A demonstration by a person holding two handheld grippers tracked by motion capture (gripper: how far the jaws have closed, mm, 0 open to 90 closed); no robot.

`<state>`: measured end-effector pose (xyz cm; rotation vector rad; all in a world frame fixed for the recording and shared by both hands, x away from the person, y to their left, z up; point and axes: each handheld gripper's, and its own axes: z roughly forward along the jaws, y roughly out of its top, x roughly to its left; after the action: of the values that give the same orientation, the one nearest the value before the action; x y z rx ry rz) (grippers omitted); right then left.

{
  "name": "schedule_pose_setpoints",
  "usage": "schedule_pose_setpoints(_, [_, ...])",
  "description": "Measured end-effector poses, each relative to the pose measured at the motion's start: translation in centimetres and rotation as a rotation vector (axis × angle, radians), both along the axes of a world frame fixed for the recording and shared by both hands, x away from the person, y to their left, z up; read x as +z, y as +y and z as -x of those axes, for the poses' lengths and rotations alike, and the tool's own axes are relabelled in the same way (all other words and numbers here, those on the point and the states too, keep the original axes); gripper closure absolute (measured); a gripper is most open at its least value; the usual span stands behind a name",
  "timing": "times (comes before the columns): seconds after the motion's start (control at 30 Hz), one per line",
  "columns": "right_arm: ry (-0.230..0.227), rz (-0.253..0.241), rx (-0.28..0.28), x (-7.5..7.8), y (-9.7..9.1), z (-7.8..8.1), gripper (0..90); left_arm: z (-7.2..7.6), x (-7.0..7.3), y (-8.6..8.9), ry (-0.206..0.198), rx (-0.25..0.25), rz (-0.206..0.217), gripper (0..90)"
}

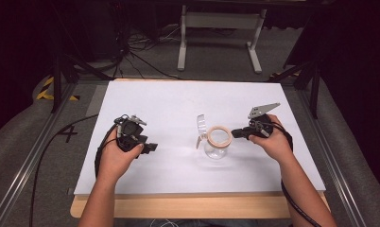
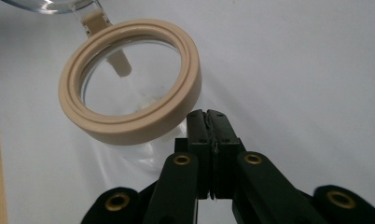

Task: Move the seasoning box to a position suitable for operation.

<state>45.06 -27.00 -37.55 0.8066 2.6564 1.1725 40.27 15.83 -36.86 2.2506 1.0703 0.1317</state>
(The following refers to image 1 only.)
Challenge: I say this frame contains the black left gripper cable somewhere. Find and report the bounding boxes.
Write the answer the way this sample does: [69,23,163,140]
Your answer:
[94,123,120,179]

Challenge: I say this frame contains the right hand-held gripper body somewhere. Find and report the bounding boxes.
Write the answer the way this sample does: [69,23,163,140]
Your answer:
[247,102,282,140]

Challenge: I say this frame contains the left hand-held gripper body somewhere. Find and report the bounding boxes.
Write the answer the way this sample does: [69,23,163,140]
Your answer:
[113,113,148,153]

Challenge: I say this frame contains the aluminium rail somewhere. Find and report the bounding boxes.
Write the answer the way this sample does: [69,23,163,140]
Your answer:
[0,80,79,227]
[295,87,370,227]

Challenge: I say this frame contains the yellow black floor tape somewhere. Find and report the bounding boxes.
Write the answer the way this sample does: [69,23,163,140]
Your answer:
[35,77,81,102]

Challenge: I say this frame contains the person's dark clothing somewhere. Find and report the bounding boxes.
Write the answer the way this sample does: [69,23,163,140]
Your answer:
[124,218,294,227]

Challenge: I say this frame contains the wooden table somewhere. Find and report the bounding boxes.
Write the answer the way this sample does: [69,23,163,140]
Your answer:
[69,78,332,219]

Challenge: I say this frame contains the black floor cable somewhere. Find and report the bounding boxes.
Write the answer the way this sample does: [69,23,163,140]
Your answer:
[28,113,99,227]

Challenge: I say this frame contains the thin white cable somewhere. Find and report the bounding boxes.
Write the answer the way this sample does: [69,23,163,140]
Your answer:
[149,218,181,227]

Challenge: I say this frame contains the person's right hand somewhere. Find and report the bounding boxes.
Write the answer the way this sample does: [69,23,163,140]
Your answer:
[248,113,295,166]

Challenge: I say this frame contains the clear glass pitcher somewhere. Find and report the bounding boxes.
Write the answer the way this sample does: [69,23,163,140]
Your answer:
[195,113,233,161]

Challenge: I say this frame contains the bundle of black cables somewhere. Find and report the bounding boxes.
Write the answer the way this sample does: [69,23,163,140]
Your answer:
[112,18,183,81]

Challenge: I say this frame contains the white metal desk frame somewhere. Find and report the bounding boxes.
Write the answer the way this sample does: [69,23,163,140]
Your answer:
[176,4,268,76]

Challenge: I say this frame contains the white table board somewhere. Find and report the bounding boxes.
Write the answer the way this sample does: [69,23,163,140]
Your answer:
[74,80,327,197]

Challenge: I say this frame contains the black tripod stand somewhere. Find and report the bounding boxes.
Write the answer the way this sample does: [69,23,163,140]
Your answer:
[49,3,114,114]
[267,58,322,120]

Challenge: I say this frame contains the beige ring lid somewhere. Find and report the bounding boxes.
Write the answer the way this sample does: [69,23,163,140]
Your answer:
[206,125,233,149]

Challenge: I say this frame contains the person's left hand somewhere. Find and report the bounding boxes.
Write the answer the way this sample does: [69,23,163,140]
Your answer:
[96,127,146,184]

